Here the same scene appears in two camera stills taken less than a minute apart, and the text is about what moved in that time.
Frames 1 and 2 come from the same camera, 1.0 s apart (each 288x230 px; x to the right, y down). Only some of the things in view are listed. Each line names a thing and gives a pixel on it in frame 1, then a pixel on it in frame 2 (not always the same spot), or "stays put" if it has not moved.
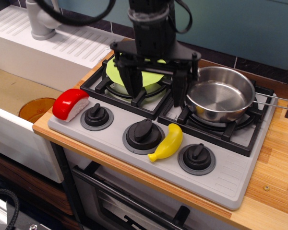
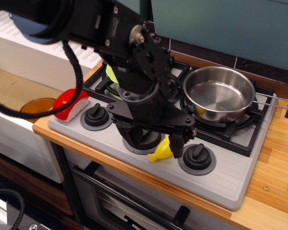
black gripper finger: (180, 79) -> (176, 143)
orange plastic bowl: (33, 109) stays put
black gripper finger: (132, 76) -> (134, 135)
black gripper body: (155, 45) -> (144, 105)
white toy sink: (23, 67) stays put
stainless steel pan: (222, 94) stays put
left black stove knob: (96, 118) stays put
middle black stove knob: (143, 137) stays put
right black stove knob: (196, 159) stays put
